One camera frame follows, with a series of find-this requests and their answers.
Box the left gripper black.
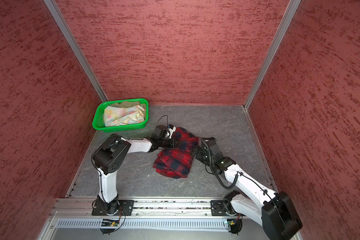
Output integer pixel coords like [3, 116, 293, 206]
[158, 136, 182, 148]

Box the red plaid skirt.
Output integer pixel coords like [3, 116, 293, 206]
[153, 127, 199, 179]

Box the pastel floral skirt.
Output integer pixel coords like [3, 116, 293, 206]
[103, 105, 146, 127]

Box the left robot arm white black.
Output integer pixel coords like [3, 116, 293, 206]
[91, 134, 181, 216]

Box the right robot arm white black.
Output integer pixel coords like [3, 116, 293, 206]
[192, 138, 303, 240]

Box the green plastic basket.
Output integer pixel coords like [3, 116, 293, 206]
[93, 98, 149, 133]

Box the olive green garment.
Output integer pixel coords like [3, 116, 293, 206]
[110, 101, 141, 108]

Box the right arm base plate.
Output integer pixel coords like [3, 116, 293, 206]
[211, 200, 252, 218]

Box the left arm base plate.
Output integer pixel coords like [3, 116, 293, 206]
[91, 200, 135, 217]

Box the aluminium front rail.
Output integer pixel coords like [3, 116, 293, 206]
[49, 197, 293, 219]

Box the slotted cable duct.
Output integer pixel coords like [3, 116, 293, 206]
[56, 219, 228, 231]

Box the right aluminium corner post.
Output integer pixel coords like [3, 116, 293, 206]
[244, 0, 301, 112]

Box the aluminium corner post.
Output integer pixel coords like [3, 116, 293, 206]
[44, 0, 109, 102]
[244, 0, 301, 112]

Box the left aluminium corner post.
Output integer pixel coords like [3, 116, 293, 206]
[44, 0, 109, 102]

